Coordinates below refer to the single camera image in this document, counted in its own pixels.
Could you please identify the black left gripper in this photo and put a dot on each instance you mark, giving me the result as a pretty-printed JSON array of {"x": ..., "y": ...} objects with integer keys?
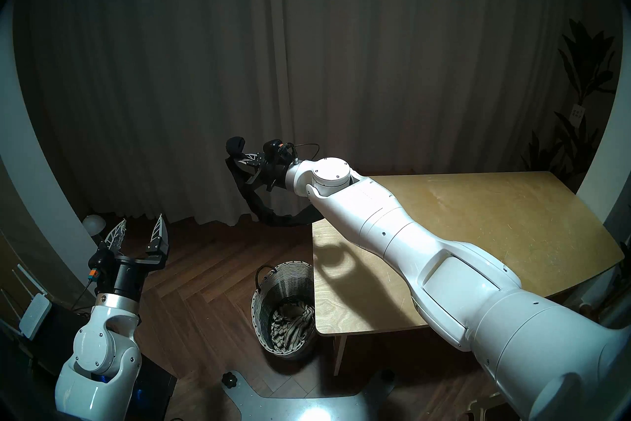
[{"x": 123, "y": 277}]

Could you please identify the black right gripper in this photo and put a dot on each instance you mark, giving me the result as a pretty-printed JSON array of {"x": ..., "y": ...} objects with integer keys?
[{"x": 276, "y": 168}]

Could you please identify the black white striped garment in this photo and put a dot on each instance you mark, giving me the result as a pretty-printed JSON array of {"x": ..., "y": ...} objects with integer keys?
[{"x": 291, "y": 331}]

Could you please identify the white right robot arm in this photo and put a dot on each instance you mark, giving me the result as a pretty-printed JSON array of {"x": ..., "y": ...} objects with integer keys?
[{"x": 443, "y": 267}]

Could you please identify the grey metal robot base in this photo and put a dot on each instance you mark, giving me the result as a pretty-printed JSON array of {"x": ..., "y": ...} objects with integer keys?
[{"x": 305, "y": 405}]

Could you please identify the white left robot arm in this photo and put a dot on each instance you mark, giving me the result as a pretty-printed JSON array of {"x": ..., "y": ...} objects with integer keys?
[{"x": 98, "y": 361}]

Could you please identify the woven wicker laundry hamper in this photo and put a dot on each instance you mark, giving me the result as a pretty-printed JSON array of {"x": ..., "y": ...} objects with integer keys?
[{"x": 286, "y": 282}]

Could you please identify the white mushroom lamp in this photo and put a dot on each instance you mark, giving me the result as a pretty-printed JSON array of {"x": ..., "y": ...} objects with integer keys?
[{"x": 93, "y": 224}]

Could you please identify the long grey curtain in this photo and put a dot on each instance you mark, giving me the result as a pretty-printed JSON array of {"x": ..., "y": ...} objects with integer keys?
[{"x": 197, "y": 55}]

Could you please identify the white wifi router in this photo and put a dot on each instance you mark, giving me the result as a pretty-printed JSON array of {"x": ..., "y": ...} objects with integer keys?
[{"x": 34, "y": 314}]

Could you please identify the black computer case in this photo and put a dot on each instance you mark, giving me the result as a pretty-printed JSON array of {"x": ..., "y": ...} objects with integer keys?
[{"x": 155, "y": 393}]

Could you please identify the black base knob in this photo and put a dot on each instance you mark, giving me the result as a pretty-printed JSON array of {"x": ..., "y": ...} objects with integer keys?
[
  {"x": 387, "y": 374},
  {"x": 229, "y": 379}
]

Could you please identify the light wooden table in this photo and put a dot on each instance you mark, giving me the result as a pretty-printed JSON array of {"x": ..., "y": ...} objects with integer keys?
[{"x": 493, "y": 218}]

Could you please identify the white tag on plant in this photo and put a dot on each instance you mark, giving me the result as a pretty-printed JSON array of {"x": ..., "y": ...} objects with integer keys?
[{"x": 577, "y": 113}]

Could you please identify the cream plastic chair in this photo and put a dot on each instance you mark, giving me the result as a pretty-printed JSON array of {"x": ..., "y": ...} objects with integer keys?
[{"x": 488, "y": 410}]

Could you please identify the tall dark leafy plant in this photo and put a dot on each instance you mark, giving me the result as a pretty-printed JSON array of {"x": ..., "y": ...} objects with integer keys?
[{"x": 584, "y": 65}]

